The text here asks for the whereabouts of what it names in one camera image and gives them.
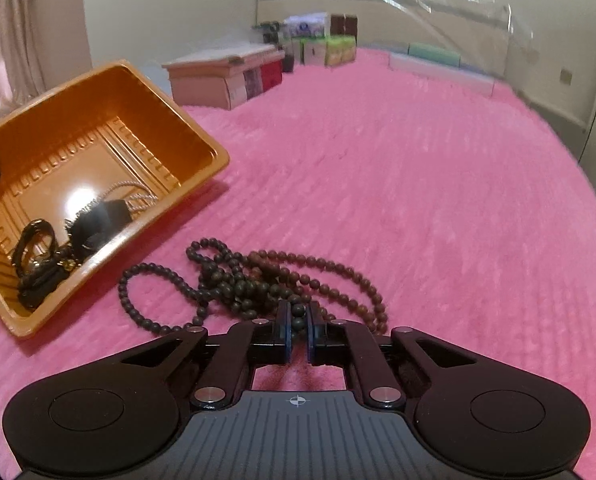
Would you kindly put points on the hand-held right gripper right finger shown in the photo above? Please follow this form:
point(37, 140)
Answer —
point(312, 332)

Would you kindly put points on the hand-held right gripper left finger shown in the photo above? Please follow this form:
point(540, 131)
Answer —
point(287, 332)

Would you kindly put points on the orange plastic tray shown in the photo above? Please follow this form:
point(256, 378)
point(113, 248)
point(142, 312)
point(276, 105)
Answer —
point(142, 125)

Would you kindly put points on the black hair clip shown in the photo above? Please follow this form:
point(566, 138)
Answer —
point(100, 220)

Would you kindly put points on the beige curtain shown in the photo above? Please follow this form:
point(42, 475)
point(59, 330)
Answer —
point(27, 30)

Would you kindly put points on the pink blanket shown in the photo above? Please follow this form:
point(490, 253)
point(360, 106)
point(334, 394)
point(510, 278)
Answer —
point(403, 185)

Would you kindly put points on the pink cardboard box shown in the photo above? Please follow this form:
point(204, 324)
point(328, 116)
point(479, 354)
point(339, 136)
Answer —
point(200, 87)

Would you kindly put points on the green tissue box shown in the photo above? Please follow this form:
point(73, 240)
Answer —
point(340, 50)
point(314, 51)

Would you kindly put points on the white long box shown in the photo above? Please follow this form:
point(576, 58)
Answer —
point(443, 74)

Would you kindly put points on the black jar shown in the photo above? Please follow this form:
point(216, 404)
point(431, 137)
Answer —
point(273, 32)

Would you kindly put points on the green flat box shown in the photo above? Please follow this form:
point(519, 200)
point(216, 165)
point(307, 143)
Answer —
point(434, 54)

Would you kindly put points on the white tissue pack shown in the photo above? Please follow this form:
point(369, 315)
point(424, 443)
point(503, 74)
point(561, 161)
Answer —
point(305, 25)

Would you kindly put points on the dark red box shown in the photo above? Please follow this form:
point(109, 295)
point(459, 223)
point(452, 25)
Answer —
point(351, 25)
point(337, 25)

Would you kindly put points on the clear plastic sheet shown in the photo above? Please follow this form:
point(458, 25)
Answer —
point(453, 15)

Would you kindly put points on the wall socket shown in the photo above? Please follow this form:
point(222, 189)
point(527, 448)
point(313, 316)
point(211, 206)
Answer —
point(566, 76)

